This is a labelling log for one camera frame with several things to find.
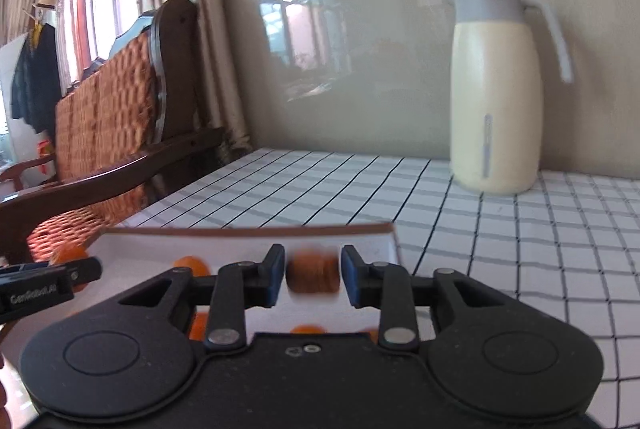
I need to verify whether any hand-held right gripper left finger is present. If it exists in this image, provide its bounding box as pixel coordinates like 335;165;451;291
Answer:
90;244;287;354

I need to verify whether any brown cardboard box white inside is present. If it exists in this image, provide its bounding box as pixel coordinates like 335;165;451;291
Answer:
5;223;403;360

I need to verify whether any ridged orange-brown fruit roll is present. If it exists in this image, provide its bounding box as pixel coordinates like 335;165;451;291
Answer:
286;250;342;295

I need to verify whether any cream thermos jug grey lid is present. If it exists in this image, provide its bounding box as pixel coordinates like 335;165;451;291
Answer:
447;0;575;196

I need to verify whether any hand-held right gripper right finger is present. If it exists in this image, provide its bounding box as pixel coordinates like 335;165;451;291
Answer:
341;245;541;354

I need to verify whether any wooden rattan armchair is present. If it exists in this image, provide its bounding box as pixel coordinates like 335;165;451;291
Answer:
0;0;226;260

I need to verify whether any white appliance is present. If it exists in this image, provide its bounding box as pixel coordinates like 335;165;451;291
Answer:
0;32;56;185

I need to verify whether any beige patterned curtain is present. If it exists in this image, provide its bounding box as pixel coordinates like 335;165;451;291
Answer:
117;0;253;155

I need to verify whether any black hanging garment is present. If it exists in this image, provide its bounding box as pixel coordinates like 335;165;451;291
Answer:
10;22;63;137

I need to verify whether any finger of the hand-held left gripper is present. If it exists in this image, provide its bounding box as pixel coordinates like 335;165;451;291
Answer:
59;257;103;293

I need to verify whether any smooth yellow-orange orange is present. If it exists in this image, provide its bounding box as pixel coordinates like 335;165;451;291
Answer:
172;256;211;280
51;243;92;294

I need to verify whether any dark wooden chair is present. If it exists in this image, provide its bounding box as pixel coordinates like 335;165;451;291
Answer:
0;156;53;200

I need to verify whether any white black-grid tablecloth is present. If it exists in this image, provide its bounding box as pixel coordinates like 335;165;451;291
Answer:
117;148;640;429

